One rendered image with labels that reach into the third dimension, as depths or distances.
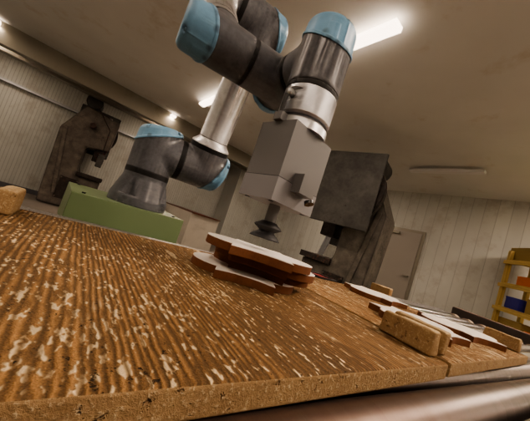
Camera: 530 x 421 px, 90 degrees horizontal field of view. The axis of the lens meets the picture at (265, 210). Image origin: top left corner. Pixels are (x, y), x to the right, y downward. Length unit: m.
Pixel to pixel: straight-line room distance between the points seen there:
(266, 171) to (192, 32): 0.22
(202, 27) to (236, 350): 0.40
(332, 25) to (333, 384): 0.39
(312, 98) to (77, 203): 0.55
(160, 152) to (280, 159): 0.50
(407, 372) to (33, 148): 9.11
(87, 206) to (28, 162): 8.47
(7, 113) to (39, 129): 0.65
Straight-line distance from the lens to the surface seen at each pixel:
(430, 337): 0.35
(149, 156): 0.77
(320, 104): 0.37
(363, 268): 4.24
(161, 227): 0.76
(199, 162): 0.79
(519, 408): 0.46
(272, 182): 0.32
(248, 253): 0.31
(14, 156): 9.20
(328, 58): 0.40
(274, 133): 0.36
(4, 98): 9.32
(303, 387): 0.18
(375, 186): 4.12
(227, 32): 0.46
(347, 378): 0.21
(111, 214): 0.73
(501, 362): 0.59
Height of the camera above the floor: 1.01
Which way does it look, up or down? 4 degrees up
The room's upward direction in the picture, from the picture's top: 18 degrees clockwise
